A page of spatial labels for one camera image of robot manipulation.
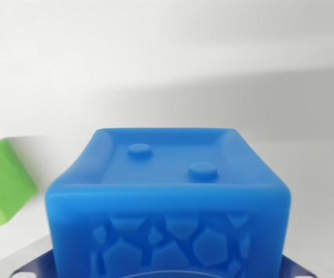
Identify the gripper right finger with silver black pad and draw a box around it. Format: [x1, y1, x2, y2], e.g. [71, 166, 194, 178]
[281, 253, 317, 278]

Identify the gripper left finger with silver black pad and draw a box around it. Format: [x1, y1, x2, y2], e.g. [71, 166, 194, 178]
[9, 233, 55, 278]

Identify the blue silicone toy cube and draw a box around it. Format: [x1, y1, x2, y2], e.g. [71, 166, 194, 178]
[45, 127, 292, 278]

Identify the green silicone toy cube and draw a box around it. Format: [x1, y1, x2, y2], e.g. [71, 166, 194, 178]
[0, 138, 39, 234]

